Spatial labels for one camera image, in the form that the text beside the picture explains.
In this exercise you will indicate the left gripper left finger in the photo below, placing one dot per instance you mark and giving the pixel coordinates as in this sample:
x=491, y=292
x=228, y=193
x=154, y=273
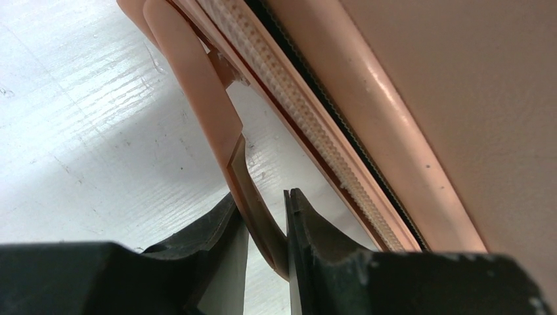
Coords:
x=200, y=269

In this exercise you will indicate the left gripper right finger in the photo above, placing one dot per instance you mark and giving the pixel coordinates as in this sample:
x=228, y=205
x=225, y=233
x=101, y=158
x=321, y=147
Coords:
x=332, y=274

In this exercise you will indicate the pink hard-shell suitcase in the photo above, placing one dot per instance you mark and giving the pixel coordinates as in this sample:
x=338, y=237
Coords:
x=434, y=121

